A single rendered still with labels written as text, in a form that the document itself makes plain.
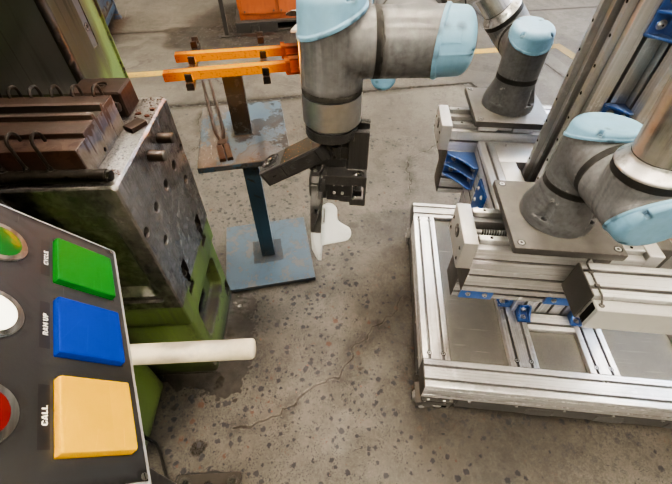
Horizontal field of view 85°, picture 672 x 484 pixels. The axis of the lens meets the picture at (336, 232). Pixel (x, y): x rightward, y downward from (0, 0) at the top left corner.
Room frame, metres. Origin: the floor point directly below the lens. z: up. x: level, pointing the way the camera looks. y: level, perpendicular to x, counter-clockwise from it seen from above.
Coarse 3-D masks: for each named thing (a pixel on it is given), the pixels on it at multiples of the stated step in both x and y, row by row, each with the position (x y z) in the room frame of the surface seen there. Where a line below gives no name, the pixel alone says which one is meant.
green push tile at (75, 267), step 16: (64, 240) 0.32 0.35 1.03; (64, 256) 0.29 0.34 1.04; (80, 256) 0.31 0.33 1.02; (96, 256) 0.32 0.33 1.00; (64, 272) 0.27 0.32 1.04; (80, 272) 0.28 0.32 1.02; (96, 272) 0.29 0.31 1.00; (112, 272) 0.31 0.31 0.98; (80, 288) 0.26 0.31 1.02; (96, 288) 0.27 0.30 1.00; (112, 288) 0.28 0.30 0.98
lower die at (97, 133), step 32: (64, 96) 0.79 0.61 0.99; (96, 96) 0.79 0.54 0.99; (0, 128) 0.66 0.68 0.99; (32, 128) 0.66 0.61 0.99; (64, 128) 0.66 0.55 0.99; (96, 128) 0.69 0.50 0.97; (0, 160) 0.59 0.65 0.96; (32, 160) 0.59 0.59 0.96; (64, 160) 0.60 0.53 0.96; (96, 160) 0.64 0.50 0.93
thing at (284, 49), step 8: (232, 48) 1.17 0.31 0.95; (240, 48) 1.17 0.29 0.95; (248, 48) 1.17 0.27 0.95; (256, 48) 1.17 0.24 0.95; (264, 48) 1.17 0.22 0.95; (272, 48) 1.17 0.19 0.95; (280, 48) 1.17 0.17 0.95; (288, 48) 1.18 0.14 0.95; (296, 48) 1.19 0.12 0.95; (176, 56) 1.12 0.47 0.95; (184, 56) 1.13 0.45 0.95; (200, 56) 1.13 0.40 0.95; (208, 56) 1.14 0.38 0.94; (216, 56) 1.14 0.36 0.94; (224, 56) 1.15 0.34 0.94; (232, 56) 1.15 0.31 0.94; (240, 56) 1.15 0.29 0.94; (248, 56) 1.16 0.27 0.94; (256, 56) 1.16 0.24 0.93
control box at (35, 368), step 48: (48, 240) 0.31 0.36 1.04; (0, 288) 0.21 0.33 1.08; (48, 288) 0.24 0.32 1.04; (0, 336) 0.16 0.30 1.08; (48, 336) 0.18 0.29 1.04; (0, 384) 0.12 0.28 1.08; (48, 384) 0.13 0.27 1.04; (0, 432) 0.08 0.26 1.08; (48, 432) 0.09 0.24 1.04; (0, 480) 0.05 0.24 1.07; (48, 480) 0.06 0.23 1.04; (96, 480) 0.06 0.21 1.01; (144, 480) 0.07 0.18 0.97
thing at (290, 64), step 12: (276, 60) 1.09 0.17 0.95; (288, 60) 1.07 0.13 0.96; (168, 72) 1.01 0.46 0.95; (180, 72) 1.01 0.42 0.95; (192, 72) 1.01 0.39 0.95; (204, 72) 1.02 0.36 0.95; (216, 72) 1.02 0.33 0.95; (228, 72) 1.03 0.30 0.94; (240, 72) 1.04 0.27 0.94; (252, 72) 1.04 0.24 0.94; (288, 72) 1.06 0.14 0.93
